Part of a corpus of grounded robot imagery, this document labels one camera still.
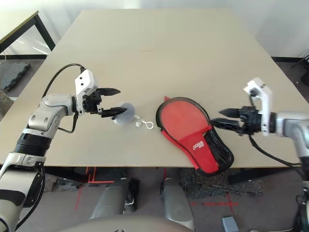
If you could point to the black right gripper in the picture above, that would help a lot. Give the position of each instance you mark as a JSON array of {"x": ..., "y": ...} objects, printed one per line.
[{"x": 251, "y": 120}]

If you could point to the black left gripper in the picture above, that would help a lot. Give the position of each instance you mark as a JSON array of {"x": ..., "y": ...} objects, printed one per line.
[{"x": 93, "y": 101}]

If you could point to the red black paddle case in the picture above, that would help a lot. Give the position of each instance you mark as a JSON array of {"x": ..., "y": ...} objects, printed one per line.
[{"x": 200, "y": 151}]

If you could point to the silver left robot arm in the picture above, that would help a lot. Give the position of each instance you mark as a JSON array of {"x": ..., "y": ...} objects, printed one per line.
[{"x": 48, "y": 113}]

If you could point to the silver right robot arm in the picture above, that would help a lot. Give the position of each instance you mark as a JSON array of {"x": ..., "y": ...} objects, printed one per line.
[{"x": 289, "y": 120}]

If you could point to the black table base bar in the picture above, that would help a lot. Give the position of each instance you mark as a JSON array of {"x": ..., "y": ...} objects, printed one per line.
[
  {"x": 260, "y": 176},
  {"x": 65, "y": 174}
]

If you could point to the speckled dark floor mat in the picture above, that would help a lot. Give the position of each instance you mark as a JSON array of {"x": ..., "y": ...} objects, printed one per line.
[
  {"x": 51, "y": 183},
  {"x": 217, "y": 188}
]

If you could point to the black chair base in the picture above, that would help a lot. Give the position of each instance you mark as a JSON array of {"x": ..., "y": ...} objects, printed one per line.
[{"x": 303, "y": 70}]

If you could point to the grey robot left leg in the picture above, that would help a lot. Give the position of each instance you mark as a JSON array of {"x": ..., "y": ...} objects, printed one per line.
[{"x": 111, "y": 198}]

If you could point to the grey robot leg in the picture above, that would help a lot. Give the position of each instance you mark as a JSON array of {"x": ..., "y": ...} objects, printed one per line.
[
  {"x": 111, "y": 198},
  {"x": 176, "y": 203}
]

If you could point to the grey robot right leg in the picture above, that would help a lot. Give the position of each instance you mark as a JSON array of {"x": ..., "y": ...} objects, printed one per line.
[{"x": 176, "y": 203}]

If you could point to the black foam floor tile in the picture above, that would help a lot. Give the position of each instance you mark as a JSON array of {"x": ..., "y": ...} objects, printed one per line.
[{"x": 14, "y": 72}]

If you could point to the small grey box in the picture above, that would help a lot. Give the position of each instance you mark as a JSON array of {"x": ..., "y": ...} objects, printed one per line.
[{"x": 229, "y": 224}]

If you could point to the grey robot torso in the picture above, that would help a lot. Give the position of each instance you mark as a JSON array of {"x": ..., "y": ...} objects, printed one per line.
[{"x": 125, "y": 226}]

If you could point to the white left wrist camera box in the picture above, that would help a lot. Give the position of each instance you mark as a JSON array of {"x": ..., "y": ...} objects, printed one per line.
[{"x": 84, "y": 81}]

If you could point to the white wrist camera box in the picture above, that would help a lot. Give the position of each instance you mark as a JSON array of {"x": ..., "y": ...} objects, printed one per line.
[
  {"x": 265, "y": 96},
  {"x": 84, "y": 81}
]

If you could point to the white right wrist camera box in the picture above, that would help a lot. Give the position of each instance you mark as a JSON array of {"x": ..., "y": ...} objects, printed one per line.
[{"x": 265, "y": 96}]

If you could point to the side table with black frame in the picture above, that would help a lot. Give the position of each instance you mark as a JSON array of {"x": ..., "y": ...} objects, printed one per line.
[{"x": 17, "y": 26}]

